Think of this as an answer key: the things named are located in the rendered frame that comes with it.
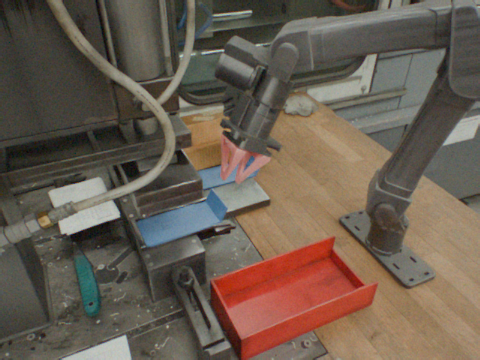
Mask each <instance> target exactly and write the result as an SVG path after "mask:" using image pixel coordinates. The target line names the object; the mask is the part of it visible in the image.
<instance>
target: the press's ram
mask: <svg viewBox="0 0 480 360"><path fill-rule="evenodd" d="M166 114H167V115H168V118H169V120H170V122H171V125H172V128H173V130H174V134H175V148H174V152H173V155H172V158H171V160H170V162H169V164H168V165H167V166H166V168H165V169H164V171H163V172H162V173H161V174H160V175H159V176H158V177H157V178H156V179H154V180H153V181H152V182H150V183H149V184H147V185H146V186H143V187H141V188H139V189H137V190H135V191H133V192H130V193H129V194H130V198H131V199H132V202H133V204H134V207H135V209H136V212H137V214H138V215H139V216H140V217H141V218H149V217H150V216H151V215H152V212H156V211H159V210H162V209H167V208H169V207H173V206H178V205H181V204H184V203H189V202H191V201H194V200H198V199H202V197H203V179H202V177H201V176H200V174H199V173H198V172H197V170H196V169H195V167H194V165H193V164H192V163H191V161H190V160H189V158H188V156H187V155H186V154H185V153H184V151H183V150H182V149H188V148H191V147H193V142H192V132H191V131H190V130H189V128H188V127H187V125H186V124H185V123H184V122H183V121H182V120H181V119H180V118H179V116H178V114H175V116H173V115H170V114H169V113H168V112H166ZM165 145H166V139H165V134H164V130H163V128H162V126H161V123H160V122H159V121H158V118H157V116H156V115H155V114H154V115H147V116H143V117H139V118H133V119H132V120H131V121H129V123H128V124H126V125H122V124H119V125H117V126H113V127H105V128H102V129H98V130H90V131H87V132H83V133H75V134H72V135H68V136H60V137H57V138H52V139H45V140H41V141H37V142H30V143H26V144H22V145H14V146H10V147H7V148H0V176H1V178H2V181H3V182H4V185H5V186H6V189H7V190H11V188H18V187H22V186H26V185H32V184H35V183H38V182H45V181H49V180H52V179H58V178H61V177H66V176H72V175H75V174H79V173H84V172H88V171H92V170H98V169H101V168H104V167H111V166H115V165H116V166H117V167H118V171H119V172H120V175H121V177H122V178H123V180H124V183H125V184H128V183H130V182H133V181H135V180H137V179H138V178H140V177H142V176H144V175H145V174H147V173H148V172H149V171H151V170H152V169H153V168H154V167H155V166H156V164H157V163H158V162H159V160H160V159H161V157H162V155H163V153H164V149H165Z"/></svg>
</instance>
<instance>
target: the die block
mask: <svg viewBox="0 0 480 360"><path fill-rule="evenodd" d="M121 210H122V213H123V217H124V221H125V222H124V224H126V227H125V228H127V233H128V235H129V237H130V240H131V243H132V245H133V249H134V250H138V251H139V255H140V259H141V263H142V270H143V274H144V278H145V282H146V284H147V286H148V290H149V292H150V294H151V297H152V300H153V302H154V303H156V302H158V301H160V300H162V299H166V298H169V297H171V296H175V295H176V292H175V290H174V287H173V283H172V277H171V274H172V272H173V270H174V269H177V268H178V267H179V266H190V267H191V268H192V271H193V273H194V275H195V277H196V279H197V281H198V283H199V285H200V286H201V285H203V284H207V274H206V255H204V256H200V257H197V258H195V259H191V260H188V261H185V262H181V263H179V264H176V265H172V267H169V268H165V269H163V270H160V271H156V272H153V273H151V274H149V273H148V272H147V269H146V266H145V264H144V262H143V258H142V255H141V253H140V250H139V248H138V246H137V242H136V240H135V238H134V234H133V233H132V230H131V226H130V224H129V222H128V219H127V216H126V214H125V211H124V209H123V208H122V207H121Z"/></svg>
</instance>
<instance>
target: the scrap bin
mask: <svg viewBox="0 0 480 360"><path fill-rule="evenodd" d="M334 242H335V236H334V235H333V236H330V237H328V238H324V239H322V240H319V241H315V242H314V243H310V244H306V245H305V246H302V247H298V248H296V249H294V250H290V251H287V252H285V253H282V254H279V255H277V256H273V257H270V258H268V259H264V260H262V261H259V262H255V263H254V264H251V265H247V266H245V267H243V268H239V269H236V270H235V271H231V272H227V273H226V274H224V275H221V276H219V277H216V278H213V279H211V280H210V290H211V303H212V305H213V307H214V309H215V311H216V314H217V316H218V318H219V320H220V322H221V324H222V326H223V329H224V331H225V332H226V335H227V337H228V338H229V342H230V343H231V345H232V346H233V347H234V349H235V351H236V353H237V356H238V358H239V360H248V359H250V358H252V357H254V356H258V355H259V354H262V353H263V352H265V351H267V350H270V349H271V348H274V347H276V346H278V345H281V344H284V343H286V342H288V341H291V340H293V339H295V338H297V337H300V336H302V335H303V334H304V335H305V333H308V332H310V331H313V330H314V329H317V328H319V327H321V326H324V325H326V324H328V323H332V322H334V321H335V320H339V319H340V318H342V317H345V316H347V315H349V314H353V313H355V312H356V311H360V310H361V309H364V308H366V307H369V306H371V305H372V304H373V301H374V296H375V294H376V291H377V287H378V284H379V282H378V280H375V281H373V282H371V283H368V284H366V283H365V282H364V281H363V280H362V279H361V278H360V277H359V276H358V275H357V274H356V273H355V272H354V270H353V269H352V267H351V266H350V265H348V264H347V263H346V262H345V261H344V259H343V258H342V257H341V256H340V255H339V253H338V252H337V251H336V250H335V249H334V248H333V245H334Z"/></svg>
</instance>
